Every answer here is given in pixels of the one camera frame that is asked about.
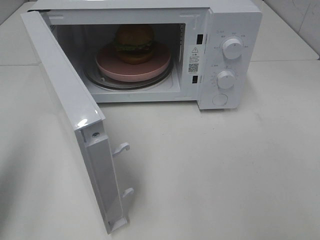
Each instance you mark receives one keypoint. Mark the round white door button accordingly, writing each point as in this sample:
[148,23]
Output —
[220,99]

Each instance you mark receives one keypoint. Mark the upper white power knob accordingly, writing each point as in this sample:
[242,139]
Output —
[232,48]

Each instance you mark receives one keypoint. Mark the white microwave door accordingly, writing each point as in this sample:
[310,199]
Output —
[81,115]

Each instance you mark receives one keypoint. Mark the pink round plate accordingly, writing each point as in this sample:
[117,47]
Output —
[113,67]

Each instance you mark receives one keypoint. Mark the white microwave oven body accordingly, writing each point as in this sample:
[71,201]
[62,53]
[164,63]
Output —
[194,30]

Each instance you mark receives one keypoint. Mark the lower white timer knob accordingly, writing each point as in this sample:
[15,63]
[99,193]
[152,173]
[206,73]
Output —
[226,79]

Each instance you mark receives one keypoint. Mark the burger with lettuce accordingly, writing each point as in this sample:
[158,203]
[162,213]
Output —
[134,43]

